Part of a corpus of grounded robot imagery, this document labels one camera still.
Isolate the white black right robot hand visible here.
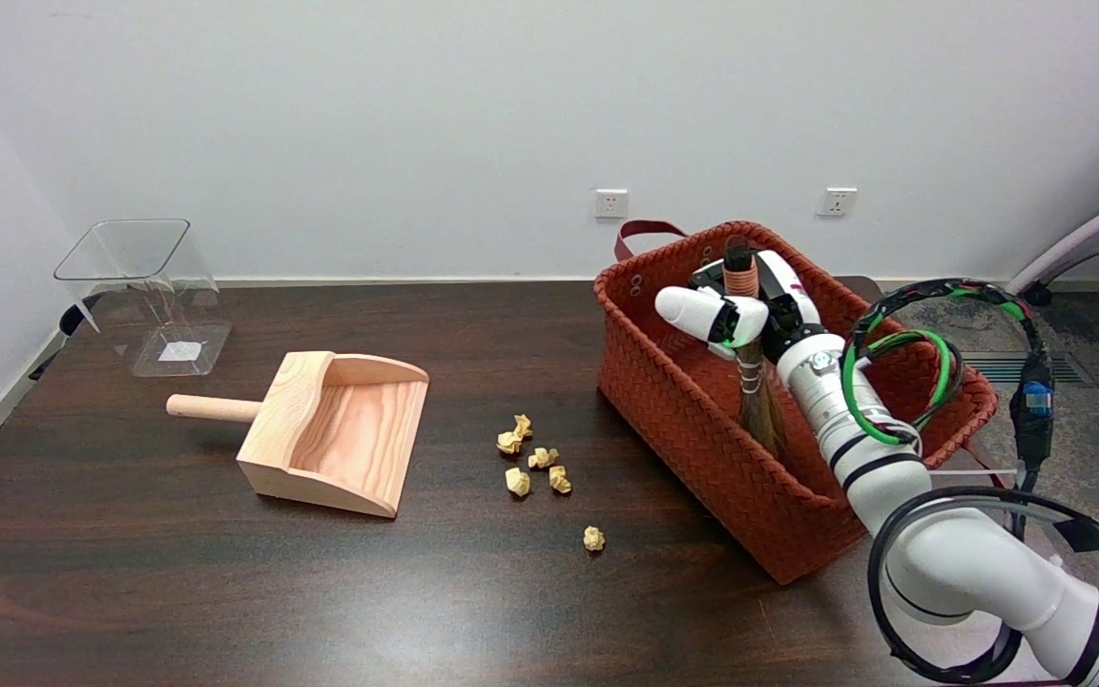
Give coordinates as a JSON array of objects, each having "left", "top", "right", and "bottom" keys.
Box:
[{"left": 654, "top": 250, "right": 846, "bottom": 365}]

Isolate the red woven basket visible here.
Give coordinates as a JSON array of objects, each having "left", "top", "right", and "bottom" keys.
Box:
[{"left": 593, "top": 219, "right": 1018, "bottom": 585}]

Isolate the straw broom with handle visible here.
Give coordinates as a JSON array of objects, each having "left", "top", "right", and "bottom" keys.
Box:
[{"left": 721, "top": 236, "right": 791, "bottom": 459}]

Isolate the floor vent grille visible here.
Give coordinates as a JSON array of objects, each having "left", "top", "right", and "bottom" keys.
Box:
[{"left": 958, "top": 351, "right": 1082, "bottom": 385}]

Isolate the wooden dustpan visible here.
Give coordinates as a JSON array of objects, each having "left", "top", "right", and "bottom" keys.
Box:
[{"left": 166, "top": 351, "right": 430, "bottom": 519}]

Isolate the clear plastic container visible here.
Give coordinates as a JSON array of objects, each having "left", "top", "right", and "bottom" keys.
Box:
[{"left": 53, "top": 219, "right": 233, "bottom": 378}]

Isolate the green robot cable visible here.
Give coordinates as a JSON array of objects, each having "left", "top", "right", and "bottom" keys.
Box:
[{"left": 840, "top": 329, "right": 963, "bottom": 448}]

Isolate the thick black cable loop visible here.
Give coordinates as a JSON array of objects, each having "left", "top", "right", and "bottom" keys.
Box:
[{"left": 867, "top": 487, "right": 1099, "bottom": 685}]

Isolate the black braided cable bundle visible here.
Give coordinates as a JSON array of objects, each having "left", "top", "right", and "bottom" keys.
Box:
[{"left": 850, "top": 279, "right": 1058, "bottom": 537}]

